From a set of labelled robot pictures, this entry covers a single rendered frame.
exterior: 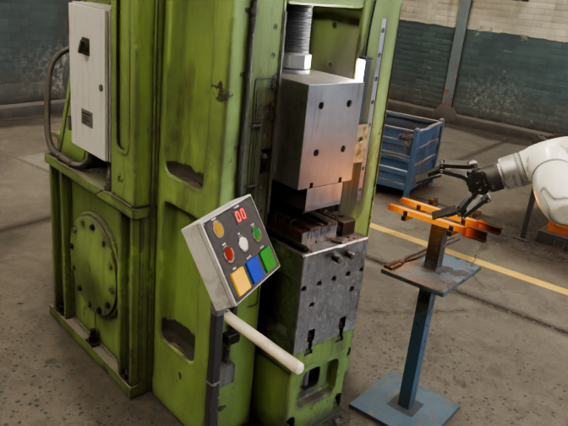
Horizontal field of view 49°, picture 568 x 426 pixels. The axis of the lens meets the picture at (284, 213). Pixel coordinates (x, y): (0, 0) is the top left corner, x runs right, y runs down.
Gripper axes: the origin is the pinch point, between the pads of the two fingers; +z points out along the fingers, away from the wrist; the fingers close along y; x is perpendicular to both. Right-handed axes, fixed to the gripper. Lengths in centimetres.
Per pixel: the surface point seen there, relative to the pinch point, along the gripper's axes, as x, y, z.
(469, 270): 68, 96, 10
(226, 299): -13, 5, 66
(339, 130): 66, 6, 34
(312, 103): 58, -13, 36
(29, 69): 518, 21, 481
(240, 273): -4, 4, 63
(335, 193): 59, 28, 45
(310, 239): 46, 37, 59
